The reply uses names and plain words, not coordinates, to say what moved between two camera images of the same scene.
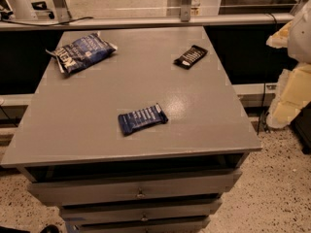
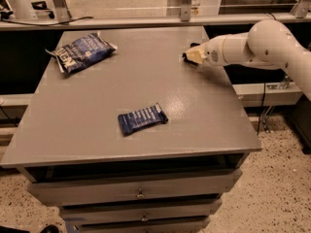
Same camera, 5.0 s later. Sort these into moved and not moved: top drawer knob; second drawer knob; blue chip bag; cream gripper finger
Moved: cream gripper finger
Not moved: top drawer knob; second drawer knob; blue chip bag
